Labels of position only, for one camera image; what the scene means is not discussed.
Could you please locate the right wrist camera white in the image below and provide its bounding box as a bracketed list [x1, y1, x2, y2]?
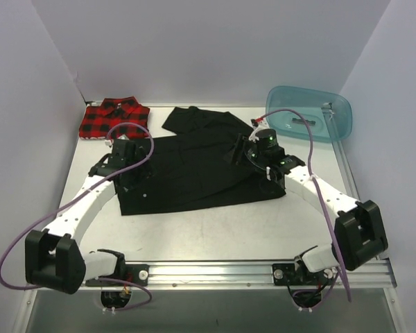
[248, 117, 269, 142]

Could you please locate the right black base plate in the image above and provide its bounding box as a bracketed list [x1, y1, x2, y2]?
[272, 263, 329, 287]

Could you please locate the red black plaid folded shirt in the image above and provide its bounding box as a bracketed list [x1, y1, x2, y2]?
[78, 96, 150, 139]

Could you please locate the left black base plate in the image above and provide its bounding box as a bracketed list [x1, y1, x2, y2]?
[85, 264, 150, 287]

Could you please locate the aluminium front rail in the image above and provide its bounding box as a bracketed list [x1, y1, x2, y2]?
[80, 260, 397, 289]

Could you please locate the teal plastic bin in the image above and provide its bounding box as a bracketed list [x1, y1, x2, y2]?
[266, 86, 353, 143]

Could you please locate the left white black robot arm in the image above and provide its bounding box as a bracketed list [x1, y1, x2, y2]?
[24, 139, 154, 294]

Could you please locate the black long sleeve shirt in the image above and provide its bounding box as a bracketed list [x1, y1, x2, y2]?
[117, 107, 286, 216]

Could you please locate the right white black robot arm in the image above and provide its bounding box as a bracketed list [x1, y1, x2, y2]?
[226, 128, 388, 284]

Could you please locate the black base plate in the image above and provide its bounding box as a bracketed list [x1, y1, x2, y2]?
[85, 264, 150, 287]
[272, 263, 329, 287]

